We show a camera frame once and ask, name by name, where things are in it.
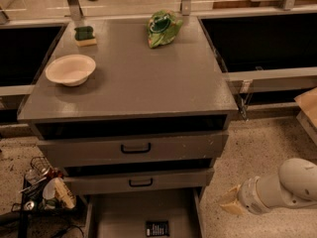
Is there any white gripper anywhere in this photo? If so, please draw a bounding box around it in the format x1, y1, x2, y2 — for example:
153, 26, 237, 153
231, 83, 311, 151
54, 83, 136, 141
220, 177, 270, 215

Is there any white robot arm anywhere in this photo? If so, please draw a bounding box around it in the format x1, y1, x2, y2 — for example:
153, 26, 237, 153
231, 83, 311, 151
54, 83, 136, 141
218, 158, 317, 215

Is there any grey open bottom drawer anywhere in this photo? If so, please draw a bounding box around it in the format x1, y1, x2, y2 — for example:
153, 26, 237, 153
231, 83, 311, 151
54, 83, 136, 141
84, 188, 205, 238

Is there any grey drawer cabinet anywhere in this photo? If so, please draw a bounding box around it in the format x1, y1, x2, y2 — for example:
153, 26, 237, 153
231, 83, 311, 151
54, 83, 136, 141
17, 16, 239, 238

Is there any grey middle drawer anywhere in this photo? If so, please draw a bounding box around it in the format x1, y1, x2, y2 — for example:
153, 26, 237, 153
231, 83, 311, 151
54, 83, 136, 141
64, 168, 214, 195

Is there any grey top drawer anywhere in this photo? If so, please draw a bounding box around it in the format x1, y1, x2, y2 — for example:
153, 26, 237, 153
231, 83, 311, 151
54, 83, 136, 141
38, 132, 229, 168

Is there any brown cardboard box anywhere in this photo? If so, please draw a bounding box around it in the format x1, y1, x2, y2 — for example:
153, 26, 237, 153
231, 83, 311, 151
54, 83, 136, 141
294, 87, 317, 128

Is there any white cup in rack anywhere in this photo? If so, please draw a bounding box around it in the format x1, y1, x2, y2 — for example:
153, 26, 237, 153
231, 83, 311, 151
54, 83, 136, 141
43, 178, 62, 200

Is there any green chip bag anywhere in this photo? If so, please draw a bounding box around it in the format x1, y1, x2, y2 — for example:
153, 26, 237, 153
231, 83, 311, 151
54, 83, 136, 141
147, 10, 183, 49

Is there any white paper bowl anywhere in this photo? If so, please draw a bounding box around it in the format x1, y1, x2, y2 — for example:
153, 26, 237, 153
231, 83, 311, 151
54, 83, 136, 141
45, 55, 96, 86

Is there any green yellow sponge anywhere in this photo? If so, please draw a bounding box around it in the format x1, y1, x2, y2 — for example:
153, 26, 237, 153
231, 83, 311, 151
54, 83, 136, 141
74, 26, 97, 47

